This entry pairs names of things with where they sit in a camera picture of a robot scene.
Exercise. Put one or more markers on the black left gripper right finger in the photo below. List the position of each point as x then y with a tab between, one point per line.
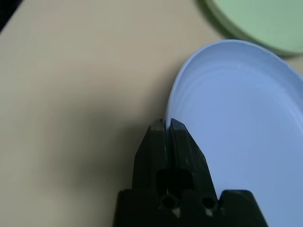
184	160

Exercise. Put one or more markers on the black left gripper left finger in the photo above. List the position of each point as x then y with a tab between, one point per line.
151	160

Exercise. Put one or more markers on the blue plastic plate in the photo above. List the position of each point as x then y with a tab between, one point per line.
248	130

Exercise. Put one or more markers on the green plastic plate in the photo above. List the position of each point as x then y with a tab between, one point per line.
255	21

